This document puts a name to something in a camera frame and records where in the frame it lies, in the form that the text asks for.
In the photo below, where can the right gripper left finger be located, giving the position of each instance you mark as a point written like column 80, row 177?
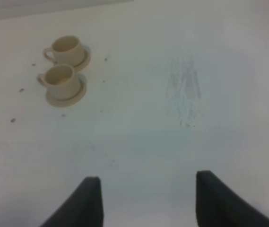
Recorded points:
column 83, row 208

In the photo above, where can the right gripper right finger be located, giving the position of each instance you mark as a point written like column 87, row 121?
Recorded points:
column 218, row 206

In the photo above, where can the near beige cup saucer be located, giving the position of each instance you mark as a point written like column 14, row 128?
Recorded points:
column 65, row 100

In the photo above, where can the beige cup saucer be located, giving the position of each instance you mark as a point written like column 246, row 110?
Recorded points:
column 65, row 100
column 86, row 60

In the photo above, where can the near beige teacup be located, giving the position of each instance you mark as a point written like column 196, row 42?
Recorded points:
column 55, row 75

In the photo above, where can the beige teacup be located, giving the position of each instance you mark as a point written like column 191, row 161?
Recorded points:
column 55, row 75
column 65, row 50

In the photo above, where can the far beige cup saucer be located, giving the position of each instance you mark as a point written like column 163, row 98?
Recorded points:
column 86, row 60

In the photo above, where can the far beige teacup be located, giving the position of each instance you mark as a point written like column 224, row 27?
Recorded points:
column 65, row 50

